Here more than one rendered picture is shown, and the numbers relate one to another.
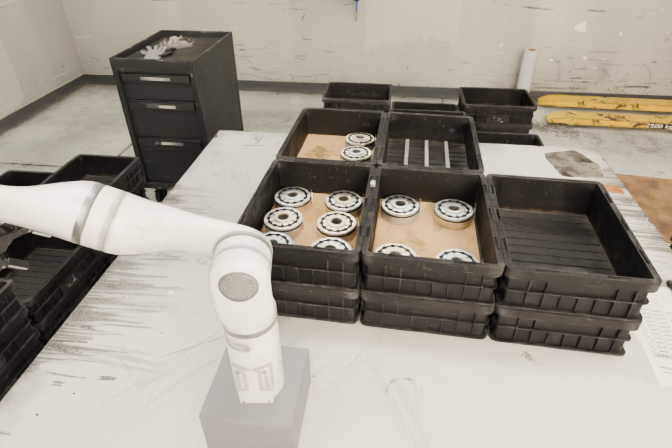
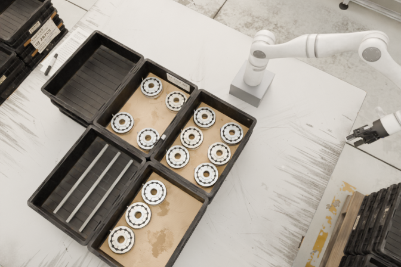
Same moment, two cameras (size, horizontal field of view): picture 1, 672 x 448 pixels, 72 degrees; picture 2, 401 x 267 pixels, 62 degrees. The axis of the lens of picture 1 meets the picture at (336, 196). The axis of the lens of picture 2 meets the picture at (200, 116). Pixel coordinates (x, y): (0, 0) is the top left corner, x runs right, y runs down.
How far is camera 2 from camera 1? 162 cm
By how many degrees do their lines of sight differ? 80
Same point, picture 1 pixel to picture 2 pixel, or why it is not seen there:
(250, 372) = not seen: hidden behind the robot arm
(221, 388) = (266, 80)
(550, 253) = (99, 83)
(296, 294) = not seen: hidden behind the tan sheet
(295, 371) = (238, 76)
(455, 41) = not seen: outside the picture
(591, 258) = (85, 73)
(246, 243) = (262, 36)
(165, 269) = (285, 187)
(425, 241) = (150, 113)
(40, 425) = (332, 114)
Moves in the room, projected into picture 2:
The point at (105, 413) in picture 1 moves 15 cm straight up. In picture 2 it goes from (308, 109) to (317, 96)
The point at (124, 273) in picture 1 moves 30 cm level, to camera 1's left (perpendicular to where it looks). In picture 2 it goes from (309, 193) to (373, 219)
